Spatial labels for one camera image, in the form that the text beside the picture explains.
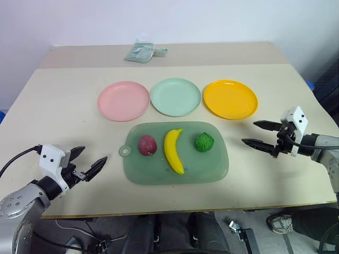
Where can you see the pale green plastic packet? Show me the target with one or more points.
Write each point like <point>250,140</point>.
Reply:
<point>139,53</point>

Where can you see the purple-red round fruit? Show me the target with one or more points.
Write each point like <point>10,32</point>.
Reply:
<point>147,145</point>

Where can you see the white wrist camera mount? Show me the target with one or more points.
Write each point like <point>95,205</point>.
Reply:
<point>50,158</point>
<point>298,119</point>

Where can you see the translucent green cutting board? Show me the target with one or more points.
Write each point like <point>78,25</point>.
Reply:
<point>201,166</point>

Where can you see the grey sneaker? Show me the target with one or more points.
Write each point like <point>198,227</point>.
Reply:
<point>280,223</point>

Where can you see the dark trouser leg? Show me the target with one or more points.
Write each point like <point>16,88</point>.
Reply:
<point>312,223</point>

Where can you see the yellow banana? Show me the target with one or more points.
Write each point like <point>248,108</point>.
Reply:
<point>172,150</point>

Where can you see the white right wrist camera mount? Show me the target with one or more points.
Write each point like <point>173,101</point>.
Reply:
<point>298,119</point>

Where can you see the black bar with metal bracket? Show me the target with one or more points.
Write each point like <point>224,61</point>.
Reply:
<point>247,239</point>

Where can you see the black background equipment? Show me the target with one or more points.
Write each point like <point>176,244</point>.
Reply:
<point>328,92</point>

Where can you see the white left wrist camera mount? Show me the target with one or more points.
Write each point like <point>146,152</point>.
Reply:
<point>50,158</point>

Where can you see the pink plate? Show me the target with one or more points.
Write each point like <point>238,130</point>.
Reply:
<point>123,101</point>

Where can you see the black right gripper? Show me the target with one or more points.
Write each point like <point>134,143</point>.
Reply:
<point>284,143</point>

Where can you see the light green plate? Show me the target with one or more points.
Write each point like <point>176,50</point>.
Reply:
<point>175,97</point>

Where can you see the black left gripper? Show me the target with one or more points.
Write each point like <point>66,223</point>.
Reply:
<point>74,176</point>

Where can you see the yellow plate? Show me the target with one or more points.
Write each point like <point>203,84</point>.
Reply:
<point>230,100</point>

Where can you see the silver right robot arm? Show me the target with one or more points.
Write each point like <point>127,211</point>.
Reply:
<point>324,150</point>

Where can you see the green round vegetable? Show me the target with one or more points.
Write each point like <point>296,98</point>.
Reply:
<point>204,142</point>

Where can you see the blue object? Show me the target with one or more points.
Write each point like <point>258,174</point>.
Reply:
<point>310,85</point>
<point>2,117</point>

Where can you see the small teal clip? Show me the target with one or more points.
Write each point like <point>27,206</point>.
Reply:
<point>160,51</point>

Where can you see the dark rounded robot leg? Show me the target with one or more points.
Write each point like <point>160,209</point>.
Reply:
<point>209,232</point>

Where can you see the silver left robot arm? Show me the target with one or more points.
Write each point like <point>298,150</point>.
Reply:
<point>16,203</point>

